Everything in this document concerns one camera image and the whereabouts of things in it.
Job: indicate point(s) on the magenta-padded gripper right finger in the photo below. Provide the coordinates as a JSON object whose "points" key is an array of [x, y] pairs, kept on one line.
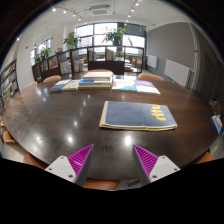
{"points": [[161, 166]]}

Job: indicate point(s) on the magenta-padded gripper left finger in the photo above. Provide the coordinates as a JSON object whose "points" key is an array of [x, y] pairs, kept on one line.
{"points": [[63, 166]]}

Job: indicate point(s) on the grey towel with yellow print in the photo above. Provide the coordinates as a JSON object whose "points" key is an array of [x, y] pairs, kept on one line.
{"points": [[136, 115]]}

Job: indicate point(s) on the blue and red book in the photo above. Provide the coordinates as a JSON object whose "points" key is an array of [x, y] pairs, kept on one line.
{"points": [[217, 124]]}

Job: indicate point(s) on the purple and white book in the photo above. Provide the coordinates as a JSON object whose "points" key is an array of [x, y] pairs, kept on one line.
{"points": [[146, 87]]}

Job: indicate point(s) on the illustrated cyan book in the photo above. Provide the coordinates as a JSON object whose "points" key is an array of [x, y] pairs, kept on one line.
{"points": [[124, 85]]}

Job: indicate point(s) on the stack of white books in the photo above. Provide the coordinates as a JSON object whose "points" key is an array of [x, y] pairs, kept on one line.
{"points": [[96, 80]]}

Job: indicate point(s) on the large white radiator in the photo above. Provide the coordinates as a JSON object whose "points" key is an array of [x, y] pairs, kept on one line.
{"points": [[176, 71]]}

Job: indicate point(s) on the small white radiator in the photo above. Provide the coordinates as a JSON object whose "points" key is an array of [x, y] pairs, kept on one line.
{"points": [[152, 61]]}

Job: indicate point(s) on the dark low shelf unit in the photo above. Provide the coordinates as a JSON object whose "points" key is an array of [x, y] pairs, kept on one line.
{"points": [[103, 66]]}

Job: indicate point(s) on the small potted plant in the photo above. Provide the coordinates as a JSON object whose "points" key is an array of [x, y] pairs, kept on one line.
{"points": [[45, 53]]}

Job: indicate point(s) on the medium potted plant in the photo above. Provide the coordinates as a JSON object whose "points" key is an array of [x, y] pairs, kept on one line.
{"points": [[71, 41]]}

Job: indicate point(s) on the large potted plant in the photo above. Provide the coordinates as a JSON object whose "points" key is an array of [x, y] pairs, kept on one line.
{"points": [[116, 36]]}

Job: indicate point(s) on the ceiling spot lights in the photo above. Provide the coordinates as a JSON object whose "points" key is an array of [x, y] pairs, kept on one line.
{"points": [[54, 9]]}

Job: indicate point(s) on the ceiling air conditioner unit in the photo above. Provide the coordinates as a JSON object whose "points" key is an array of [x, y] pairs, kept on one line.
{"points": [[100, 11]]}

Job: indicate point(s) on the tall wall bookshelf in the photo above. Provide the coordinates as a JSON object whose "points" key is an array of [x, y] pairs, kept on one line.
{"points": [[8, 83]]}

